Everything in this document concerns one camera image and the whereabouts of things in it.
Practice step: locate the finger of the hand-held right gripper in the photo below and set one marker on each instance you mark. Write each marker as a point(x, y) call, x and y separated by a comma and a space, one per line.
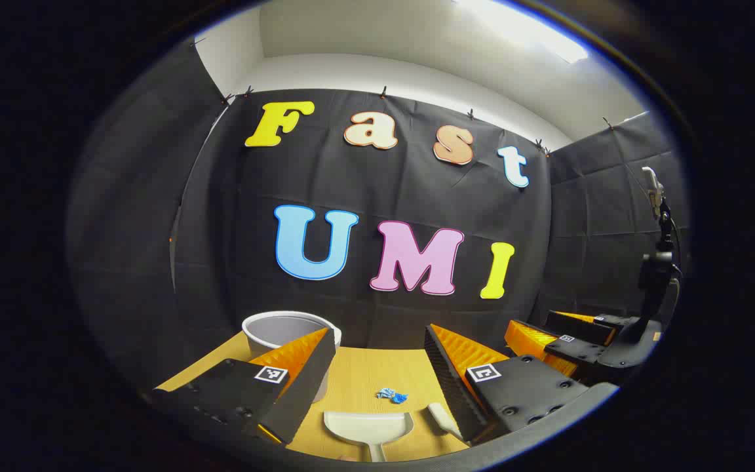
point(580, 326)
point(580, 352)

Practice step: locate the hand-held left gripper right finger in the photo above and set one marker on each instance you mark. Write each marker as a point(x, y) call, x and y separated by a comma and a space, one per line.
point(446, 387)

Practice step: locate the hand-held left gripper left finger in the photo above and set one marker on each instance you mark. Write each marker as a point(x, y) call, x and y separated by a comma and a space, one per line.
point(299, 387)

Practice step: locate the small grey broom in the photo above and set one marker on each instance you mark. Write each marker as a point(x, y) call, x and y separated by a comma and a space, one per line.
point(443, 419)

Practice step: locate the dark blue paper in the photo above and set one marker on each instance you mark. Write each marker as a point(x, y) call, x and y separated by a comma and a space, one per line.
point(400, 397)

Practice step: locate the white ribbed garbage bin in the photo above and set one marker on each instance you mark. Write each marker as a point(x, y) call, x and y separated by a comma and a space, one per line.
point(279, 329)

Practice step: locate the grey plastic dustpan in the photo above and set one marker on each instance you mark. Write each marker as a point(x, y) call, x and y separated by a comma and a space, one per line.
point(367, 426)

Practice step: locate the wooden desktop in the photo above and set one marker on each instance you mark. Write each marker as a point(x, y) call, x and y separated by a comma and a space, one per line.
point(364, 370)

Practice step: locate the white device on black stand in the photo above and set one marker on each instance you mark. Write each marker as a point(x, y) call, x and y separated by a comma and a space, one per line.
point(653, 187)

